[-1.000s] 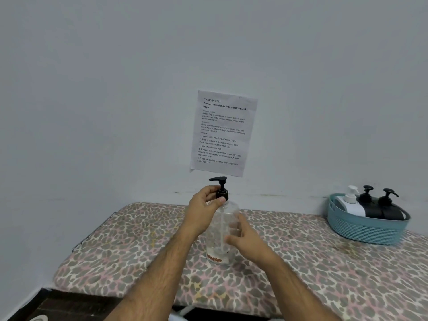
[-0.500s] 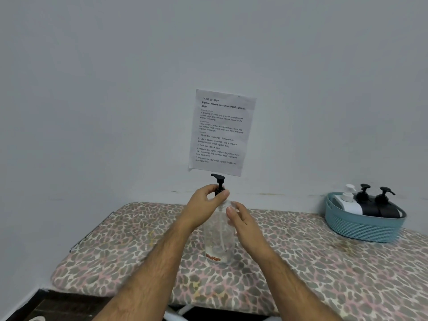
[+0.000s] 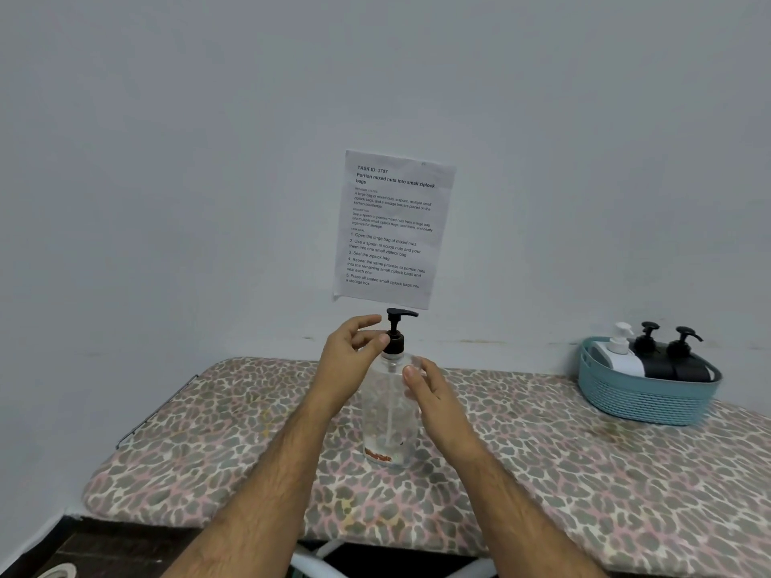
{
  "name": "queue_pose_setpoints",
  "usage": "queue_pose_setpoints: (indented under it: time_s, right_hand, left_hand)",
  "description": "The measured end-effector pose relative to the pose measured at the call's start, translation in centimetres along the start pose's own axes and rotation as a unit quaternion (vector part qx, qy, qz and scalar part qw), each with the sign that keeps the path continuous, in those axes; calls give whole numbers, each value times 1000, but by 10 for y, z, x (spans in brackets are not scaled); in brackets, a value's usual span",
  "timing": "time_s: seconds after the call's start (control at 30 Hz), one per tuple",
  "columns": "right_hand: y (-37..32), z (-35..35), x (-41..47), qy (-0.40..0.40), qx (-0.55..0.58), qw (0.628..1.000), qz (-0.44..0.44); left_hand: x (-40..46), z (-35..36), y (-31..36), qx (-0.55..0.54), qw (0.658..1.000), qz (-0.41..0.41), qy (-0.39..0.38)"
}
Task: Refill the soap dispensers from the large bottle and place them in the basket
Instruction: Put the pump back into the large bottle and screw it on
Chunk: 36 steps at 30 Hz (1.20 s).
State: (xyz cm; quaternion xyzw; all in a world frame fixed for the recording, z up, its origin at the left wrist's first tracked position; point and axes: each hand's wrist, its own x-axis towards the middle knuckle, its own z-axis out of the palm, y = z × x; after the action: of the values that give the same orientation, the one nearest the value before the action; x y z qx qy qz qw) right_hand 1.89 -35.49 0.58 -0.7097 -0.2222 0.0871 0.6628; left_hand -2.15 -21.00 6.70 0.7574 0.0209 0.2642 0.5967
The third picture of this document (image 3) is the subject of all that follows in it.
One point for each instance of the teal plastic basket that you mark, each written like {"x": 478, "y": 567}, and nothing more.
{"x": 644, "y": 403}

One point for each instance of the white ironing board legs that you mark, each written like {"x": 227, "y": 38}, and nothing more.
{"x": 319, "y": 562}

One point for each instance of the black square dispenser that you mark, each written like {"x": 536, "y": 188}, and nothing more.
{"x": 693, "y": 372}
{"x": 656, "y": 368}

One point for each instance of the small white pump head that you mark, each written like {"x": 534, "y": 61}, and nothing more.
{"x": 618, "y": 341}

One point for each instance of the white tape roll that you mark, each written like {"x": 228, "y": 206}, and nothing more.
{"x": 63, "y": 571}

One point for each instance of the black pump with long tube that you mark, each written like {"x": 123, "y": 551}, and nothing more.
{"x": 394, "y": 343}

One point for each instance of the person's left hand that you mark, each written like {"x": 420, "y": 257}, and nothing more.
{"x": 340, "y": 373}

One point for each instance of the transparent bottle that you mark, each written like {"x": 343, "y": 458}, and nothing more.
{"x": 379, "y": 415}

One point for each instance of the white square soap dispenser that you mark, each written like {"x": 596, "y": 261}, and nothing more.
{"x": 620, "y": 364}

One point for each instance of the printed paper sheet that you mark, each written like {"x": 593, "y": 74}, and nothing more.
{"x": 391, "y": 228}

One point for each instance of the leopard print ironing board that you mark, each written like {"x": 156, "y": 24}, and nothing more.
{"x": 602, "y": 487}

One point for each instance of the person's left forearm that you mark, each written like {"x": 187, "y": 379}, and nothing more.
{"x": 253, "y": 505}

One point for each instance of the person's right hand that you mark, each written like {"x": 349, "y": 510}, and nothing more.
{"x": 440, "y": 409}

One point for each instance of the person's right forearm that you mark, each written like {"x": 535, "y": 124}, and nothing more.
{"x": 530, "y": 523}

